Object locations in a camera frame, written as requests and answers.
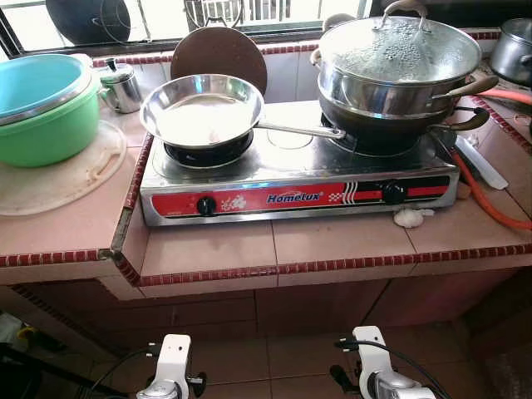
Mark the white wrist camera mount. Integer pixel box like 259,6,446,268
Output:
158,333,193,390
352,325,393,379

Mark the white flat kitchen tool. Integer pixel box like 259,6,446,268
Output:
455,133,510,191

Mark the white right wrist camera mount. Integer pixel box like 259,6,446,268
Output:
352,325,393,379

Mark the green plastic basin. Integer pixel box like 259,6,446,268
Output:
0,75,102,168

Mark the steel red gas stove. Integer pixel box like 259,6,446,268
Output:
139,100,461,228

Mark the glass pot lid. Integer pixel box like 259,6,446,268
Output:
318,0,484,86

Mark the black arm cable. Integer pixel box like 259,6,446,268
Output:
87,347,163,399
335,337,454,399

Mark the orange gas hose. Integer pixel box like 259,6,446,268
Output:
451,86,532,232

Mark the steel stock pot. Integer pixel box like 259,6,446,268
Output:
488,17,532,89

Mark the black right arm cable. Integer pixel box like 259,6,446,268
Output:
335,337,454,399

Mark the white garlic bulb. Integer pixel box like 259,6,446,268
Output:
392,207,436,229

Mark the steel steamer pot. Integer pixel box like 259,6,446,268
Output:
312,50,500,121

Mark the turquoise plastic basin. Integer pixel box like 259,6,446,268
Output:
0,53,95,127

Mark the steel frying pan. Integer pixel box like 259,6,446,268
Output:
139,73,347,151

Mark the round brown cutting board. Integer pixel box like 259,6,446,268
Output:
170,25,268,96

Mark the white plastic cutting board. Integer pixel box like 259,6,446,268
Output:
0,119,129,218

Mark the black pan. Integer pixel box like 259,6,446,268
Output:
45,0,133,47

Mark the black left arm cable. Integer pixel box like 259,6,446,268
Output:
87,347,163,399

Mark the black wok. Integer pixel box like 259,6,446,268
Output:
318,87,491,157

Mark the small steel kettle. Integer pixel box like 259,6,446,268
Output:
97,58,144,115

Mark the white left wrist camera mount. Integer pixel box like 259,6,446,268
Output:
158,333,193,390

